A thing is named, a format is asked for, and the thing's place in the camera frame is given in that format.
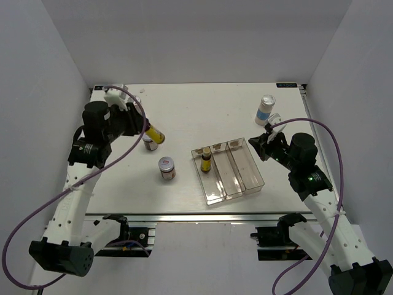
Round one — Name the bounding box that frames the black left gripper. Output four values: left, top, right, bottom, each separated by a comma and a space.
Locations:
103, 102, 149, 143

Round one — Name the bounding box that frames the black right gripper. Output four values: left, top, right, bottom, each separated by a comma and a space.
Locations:
248, 130, 298, 171

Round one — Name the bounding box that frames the yellow label sauce bottle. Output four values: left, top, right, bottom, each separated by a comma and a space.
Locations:
200, 147, 211, 173

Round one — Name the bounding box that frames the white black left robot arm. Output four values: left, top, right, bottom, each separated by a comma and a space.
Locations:
29, 101, 144, 277

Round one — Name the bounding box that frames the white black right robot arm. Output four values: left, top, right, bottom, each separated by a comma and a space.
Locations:
249, 132, 392, 294

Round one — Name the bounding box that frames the clear acrylic three-compartment organizer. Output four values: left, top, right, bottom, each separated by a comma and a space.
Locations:
191, 138, 265, 206

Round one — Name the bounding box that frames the brown spice jar white lid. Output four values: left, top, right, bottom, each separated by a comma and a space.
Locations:
158, 157, 176, 180

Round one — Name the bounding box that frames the blue table corner sticker right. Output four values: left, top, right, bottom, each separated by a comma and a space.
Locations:
276, 82, 298, 88

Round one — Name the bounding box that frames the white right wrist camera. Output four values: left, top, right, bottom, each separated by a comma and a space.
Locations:
265, 113, 286, 144

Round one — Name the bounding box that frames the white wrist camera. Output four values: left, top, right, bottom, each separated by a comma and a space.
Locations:
265, 113, 286, 144
103, 87, 128, 111

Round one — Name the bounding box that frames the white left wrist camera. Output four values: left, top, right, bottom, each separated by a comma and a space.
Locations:
103, 87, 128, 111

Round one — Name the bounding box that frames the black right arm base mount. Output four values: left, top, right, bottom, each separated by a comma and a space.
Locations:
250, 226, 306, 261

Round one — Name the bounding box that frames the aluminium table front rail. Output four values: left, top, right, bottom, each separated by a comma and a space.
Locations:
58, 211, 348, 224

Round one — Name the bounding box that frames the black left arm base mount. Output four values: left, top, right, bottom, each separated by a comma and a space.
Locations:
95, 224, 155, 258

